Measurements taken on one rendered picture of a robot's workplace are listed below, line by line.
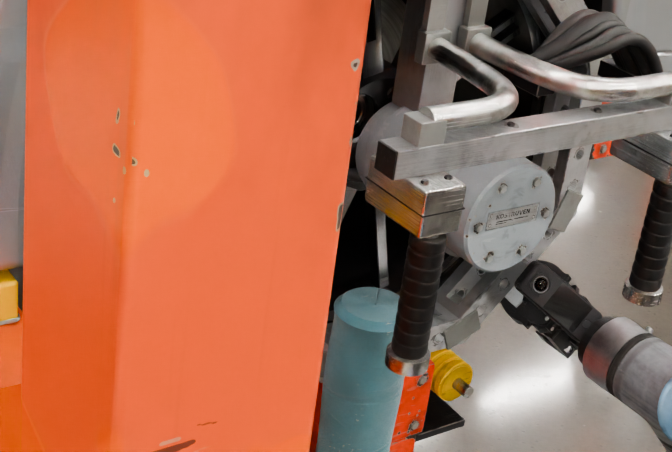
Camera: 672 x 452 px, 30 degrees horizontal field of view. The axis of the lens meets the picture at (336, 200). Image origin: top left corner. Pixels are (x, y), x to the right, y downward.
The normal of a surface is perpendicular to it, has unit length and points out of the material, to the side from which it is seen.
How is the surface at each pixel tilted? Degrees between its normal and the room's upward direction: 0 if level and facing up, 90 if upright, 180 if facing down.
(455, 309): 45
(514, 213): 90
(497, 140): 90
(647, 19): 90
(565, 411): 0
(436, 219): 90
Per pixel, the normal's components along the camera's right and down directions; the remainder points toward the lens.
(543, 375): 0.12, -0.90
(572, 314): 0.18, 0.10
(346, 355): -0.58, 0.25
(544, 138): 0.56, 0.42
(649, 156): -0.82, 0.15
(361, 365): -0.18, 0.37
